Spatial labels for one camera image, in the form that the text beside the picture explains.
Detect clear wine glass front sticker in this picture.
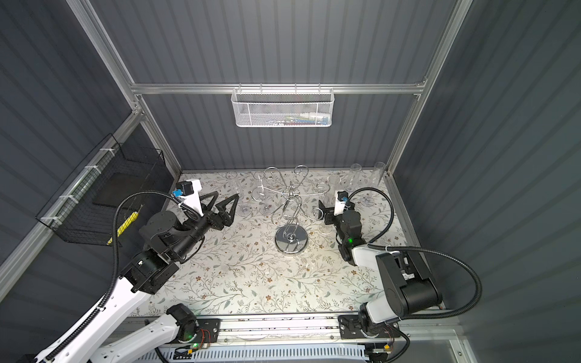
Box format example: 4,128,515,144
342,163,363,194

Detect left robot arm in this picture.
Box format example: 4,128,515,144
19,186,239,362

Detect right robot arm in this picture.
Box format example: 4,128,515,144
319,201,443,339

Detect chrome wine glass rack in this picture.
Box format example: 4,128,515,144
259,164,329,256

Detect yellow black striped object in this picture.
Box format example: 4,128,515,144
117,212,139,237

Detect items in white basket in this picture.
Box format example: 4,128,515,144
265,113,331,126

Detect black pad in basket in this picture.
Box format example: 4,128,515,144
92,172,153,208

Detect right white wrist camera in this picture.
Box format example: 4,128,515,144
334,191,350,216

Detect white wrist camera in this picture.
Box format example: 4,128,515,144
334,191,350,216
171,179,204,216

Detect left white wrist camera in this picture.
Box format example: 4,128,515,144
171,179,204,216

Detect right black corrugated cable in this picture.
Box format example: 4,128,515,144
346,187,483,321

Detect black corrugated cable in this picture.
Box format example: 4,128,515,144
346,187,483,321
42,190,201,363

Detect white mesh wall basket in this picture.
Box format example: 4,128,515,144
231,90,335,128

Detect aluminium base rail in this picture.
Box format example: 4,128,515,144
135,312,455,350

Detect black wire wall basket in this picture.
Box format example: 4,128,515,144
36,138,172,246

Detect left black corrugated cable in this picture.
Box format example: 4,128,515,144
42,190,201,363

